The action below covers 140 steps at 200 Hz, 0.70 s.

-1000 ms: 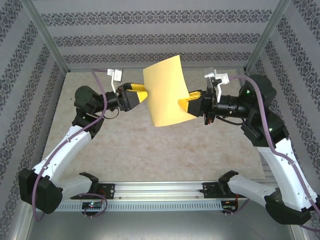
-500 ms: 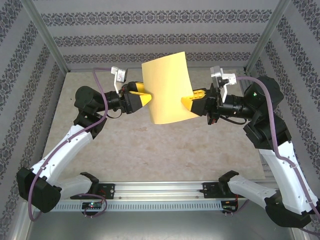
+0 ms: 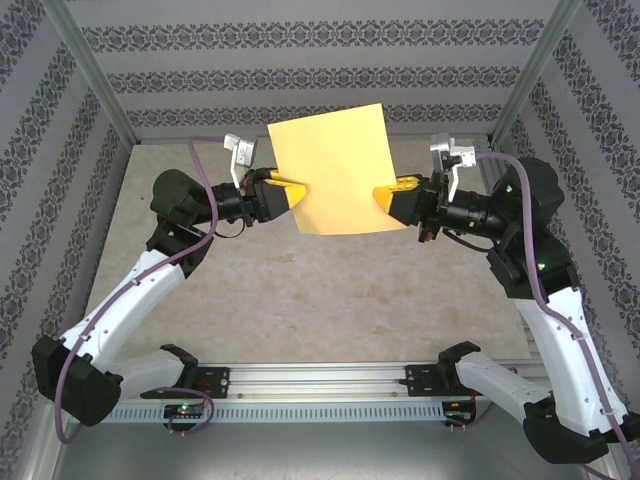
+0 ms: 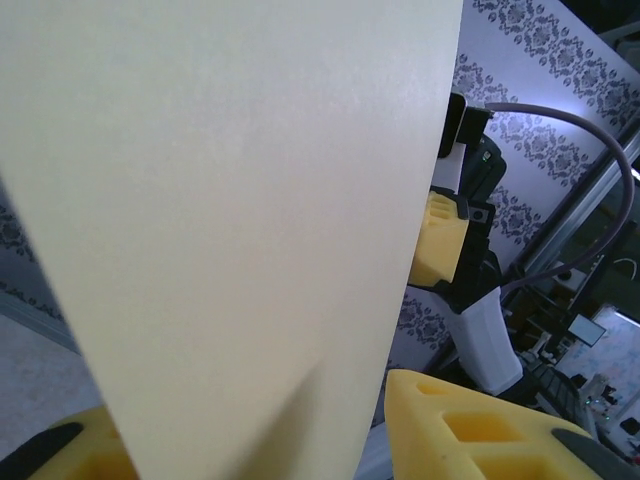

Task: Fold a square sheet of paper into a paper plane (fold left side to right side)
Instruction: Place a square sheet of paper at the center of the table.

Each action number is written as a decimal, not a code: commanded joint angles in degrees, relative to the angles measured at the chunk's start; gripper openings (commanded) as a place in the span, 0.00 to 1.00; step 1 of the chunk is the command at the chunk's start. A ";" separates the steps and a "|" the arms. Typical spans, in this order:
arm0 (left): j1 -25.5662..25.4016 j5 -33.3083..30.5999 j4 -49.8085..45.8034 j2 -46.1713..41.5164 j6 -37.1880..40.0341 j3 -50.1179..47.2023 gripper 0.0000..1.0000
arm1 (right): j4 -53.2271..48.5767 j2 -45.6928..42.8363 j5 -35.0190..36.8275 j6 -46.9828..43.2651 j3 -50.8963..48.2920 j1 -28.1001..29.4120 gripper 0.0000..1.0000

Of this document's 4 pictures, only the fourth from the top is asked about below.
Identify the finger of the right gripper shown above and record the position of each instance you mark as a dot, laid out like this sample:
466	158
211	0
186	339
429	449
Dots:
440	240

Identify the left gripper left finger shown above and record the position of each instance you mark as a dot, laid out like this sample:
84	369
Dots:
75	450

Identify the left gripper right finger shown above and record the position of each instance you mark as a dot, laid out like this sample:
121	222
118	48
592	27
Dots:
450	450

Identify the yellow cloth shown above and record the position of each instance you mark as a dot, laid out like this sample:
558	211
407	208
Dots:
225	200

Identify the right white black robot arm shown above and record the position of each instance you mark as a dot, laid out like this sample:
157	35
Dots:
485	345

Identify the aluminium side rails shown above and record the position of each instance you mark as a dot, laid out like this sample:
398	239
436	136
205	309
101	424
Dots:
35	325

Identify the computer monitor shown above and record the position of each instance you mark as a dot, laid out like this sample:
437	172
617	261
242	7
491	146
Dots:
587	330

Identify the aluminium frame post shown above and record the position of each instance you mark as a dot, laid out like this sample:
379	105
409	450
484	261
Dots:
560	217

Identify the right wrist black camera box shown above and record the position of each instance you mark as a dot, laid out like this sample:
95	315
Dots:
467	125

